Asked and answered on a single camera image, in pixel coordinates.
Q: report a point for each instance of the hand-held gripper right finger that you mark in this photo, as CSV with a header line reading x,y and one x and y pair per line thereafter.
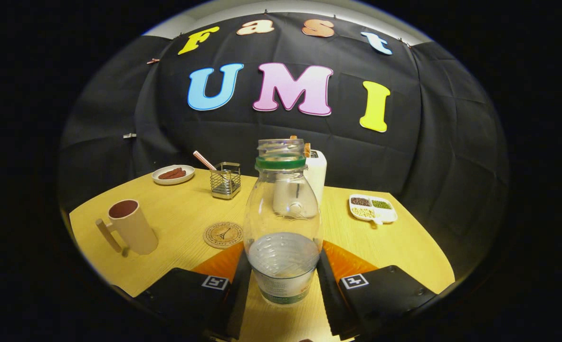
x,y
330,304

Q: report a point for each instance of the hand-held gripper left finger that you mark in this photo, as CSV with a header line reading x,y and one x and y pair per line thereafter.
x,y
237,304

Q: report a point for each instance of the clear plastic bottle green label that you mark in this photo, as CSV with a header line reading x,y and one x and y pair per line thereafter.
x,y
283,259

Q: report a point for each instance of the round wooden coaster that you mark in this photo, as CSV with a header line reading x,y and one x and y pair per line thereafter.
x,y
221,235

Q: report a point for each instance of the wooden table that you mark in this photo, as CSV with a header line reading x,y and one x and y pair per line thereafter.
x,y
395,251

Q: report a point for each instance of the white divided bean dish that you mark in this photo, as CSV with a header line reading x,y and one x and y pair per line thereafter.
x,y
386,216

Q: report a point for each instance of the white toaster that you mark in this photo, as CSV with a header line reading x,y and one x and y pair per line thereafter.
x,y
317,175

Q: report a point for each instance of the small white round plate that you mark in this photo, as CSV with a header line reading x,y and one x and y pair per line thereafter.
x,y
188,178

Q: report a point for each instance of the brown sausage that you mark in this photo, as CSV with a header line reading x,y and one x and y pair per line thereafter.
x,y
169,172
177,175

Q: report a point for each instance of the striped paper straw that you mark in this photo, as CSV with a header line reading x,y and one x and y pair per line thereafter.
x,y
204,160

